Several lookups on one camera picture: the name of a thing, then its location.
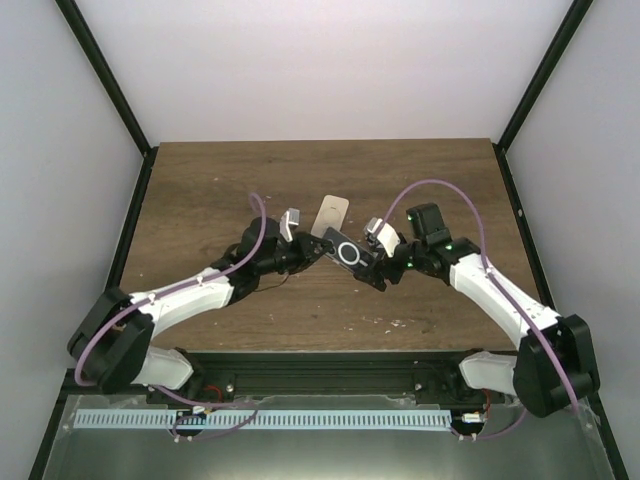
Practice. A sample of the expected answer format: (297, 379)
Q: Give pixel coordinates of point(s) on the light blue slotted cable duct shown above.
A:
(152, 419)

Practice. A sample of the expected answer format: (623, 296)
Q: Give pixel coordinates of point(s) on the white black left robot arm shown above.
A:
(112, 346)

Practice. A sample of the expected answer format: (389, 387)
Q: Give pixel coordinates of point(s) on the black smartphone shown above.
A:
(350, 255)

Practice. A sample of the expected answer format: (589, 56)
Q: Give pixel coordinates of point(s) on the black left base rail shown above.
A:
(118, 264)

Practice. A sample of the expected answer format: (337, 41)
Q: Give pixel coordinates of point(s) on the black right frame post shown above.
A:
(562, 38)

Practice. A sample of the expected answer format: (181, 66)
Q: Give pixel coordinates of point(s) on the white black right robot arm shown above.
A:
(554, 365)

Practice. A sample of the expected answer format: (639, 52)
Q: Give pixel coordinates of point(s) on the beige phone case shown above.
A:
(331, 214)

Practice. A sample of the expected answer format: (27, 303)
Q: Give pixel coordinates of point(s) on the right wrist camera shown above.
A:
(382, 237)

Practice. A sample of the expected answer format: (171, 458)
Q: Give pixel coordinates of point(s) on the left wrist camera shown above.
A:
(291, 222)

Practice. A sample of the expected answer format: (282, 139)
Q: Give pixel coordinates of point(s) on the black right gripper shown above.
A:
(378, 279)

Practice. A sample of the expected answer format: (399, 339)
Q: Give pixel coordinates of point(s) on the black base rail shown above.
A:
(118, 264)
(593, 401)

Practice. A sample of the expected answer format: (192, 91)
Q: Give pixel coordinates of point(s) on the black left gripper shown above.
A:
(305, 242)

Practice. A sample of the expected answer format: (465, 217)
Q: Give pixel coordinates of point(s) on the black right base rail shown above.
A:
(593, 401)

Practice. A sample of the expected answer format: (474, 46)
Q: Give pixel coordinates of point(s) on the black front mounting rail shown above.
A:
(429, 377)

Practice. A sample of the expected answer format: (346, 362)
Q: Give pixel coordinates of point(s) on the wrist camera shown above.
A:
(291, 222)
(382, 237)

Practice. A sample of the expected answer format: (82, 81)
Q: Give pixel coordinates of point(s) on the grey metal front plate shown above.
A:
(509, 446)

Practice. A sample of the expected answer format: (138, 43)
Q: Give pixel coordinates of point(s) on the black frame post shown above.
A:
(562, 38)
(93, 53)

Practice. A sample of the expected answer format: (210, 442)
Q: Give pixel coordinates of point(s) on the black left frame post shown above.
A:
(93, 53)

